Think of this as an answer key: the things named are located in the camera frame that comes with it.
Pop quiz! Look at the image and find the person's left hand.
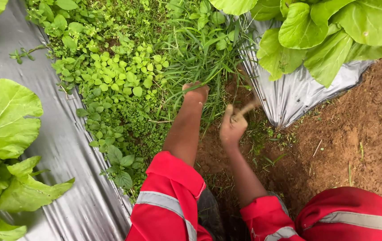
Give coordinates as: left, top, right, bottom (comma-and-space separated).
182, 81, 210, 105

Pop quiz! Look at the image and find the person's right hand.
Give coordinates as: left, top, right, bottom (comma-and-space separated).
219, 104, 249, 150

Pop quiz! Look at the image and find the green grass clump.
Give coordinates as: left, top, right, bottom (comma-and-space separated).
157, 13, 257, 112

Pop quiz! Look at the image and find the patch of green leafy weeds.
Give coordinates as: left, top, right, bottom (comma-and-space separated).
9, 0, 257, 203

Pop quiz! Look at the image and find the crumpled silver plastic mulch sheet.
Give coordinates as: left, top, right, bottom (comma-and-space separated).
221, 13, 377, 130

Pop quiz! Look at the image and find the person's red left sleeve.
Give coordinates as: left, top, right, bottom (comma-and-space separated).
125, 151, 213, 241

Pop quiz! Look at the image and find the person's red sleeve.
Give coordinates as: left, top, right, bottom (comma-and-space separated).
125, 151, 213, 241
240, 195, 306, 241

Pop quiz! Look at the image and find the black rubber boot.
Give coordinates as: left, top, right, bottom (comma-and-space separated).
197, 187, 228, 241

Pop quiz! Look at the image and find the wide silver plastic mulch sheet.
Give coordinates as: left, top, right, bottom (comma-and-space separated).
0, 0, 134, 241

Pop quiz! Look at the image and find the person's red right sleeve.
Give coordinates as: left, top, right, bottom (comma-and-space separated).
240, 195, 306, 241

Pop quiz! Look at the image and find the large leafy green cabbage plant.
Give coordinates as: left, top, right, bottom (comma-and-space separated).
0, 78, 75, 241

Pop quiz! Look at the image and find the person's red trouser leg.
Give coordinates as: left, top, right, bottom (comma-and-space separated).
294, 186, 382, 241

